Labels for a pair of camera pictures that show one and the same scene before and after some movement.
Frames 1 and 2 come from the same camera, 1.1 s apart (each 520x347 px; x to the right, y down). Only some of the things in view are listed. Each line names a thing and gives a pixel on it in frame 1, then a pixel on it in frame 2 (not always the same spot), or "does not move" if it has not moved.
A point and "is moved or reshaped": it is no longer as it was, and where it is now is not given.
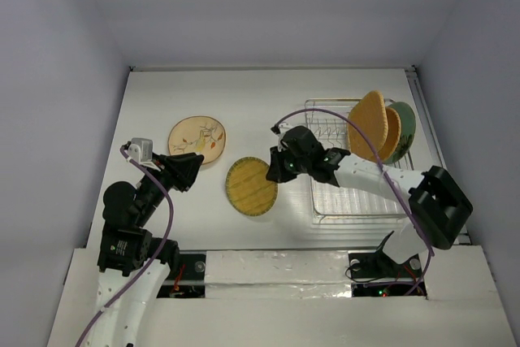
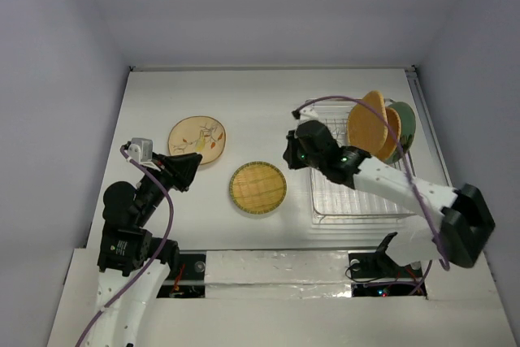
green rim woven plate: x=247 y=188 is moved or reshaped
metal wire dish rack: x=327 y=119 does not move
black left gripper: x=182 y=168 does not move
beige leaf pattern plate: x=200 y=135 does not move
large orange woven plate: x=370 y=113 does not move
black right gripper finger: x=279 y=170 to x=291 y=153
